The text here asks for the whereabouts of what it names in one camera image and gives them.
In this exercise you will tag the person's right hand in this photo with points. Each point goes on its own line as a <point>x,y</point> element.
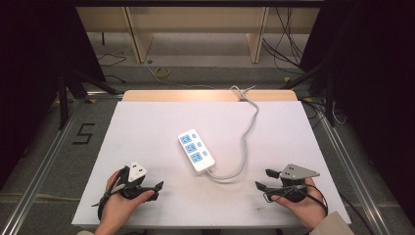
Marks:
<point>306,209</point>

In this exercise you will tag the white power strip blue sockets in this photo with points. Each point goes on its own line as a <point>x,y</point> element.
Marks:
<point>196,150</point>

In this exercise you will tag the black metal stand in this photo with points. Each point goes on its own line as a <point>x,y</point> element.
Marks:
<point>70,88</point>
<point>329,98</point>

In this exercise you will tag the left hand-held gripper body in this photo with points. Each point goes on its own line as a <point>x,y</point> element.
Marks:
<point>136,172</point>

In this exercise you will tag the person's left hand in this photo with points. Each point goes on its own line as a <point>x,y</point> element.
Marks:
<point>120,209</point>

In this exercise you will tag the beige wooden shelf unit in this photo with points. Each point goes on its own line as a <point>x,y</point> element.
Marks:
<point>195,19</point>

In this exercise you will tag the white board sheet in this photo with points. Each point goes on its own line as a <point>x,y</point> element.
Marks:
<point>147,137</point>

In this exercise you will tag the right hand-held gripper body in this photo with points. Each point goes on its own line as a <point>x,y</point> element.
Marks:
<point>295,178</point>

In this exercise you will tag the aluminium floor rail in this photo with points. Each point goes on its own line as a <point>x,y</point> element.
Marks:
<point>352,169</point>
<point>42,169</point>

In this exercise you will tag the black curtain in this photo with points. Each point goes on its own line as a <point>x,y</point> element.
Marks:
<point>375,81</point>
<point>29,65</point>

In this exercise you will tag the wooden table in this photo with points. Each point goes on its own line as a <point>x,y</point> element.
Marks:
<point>182,95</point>

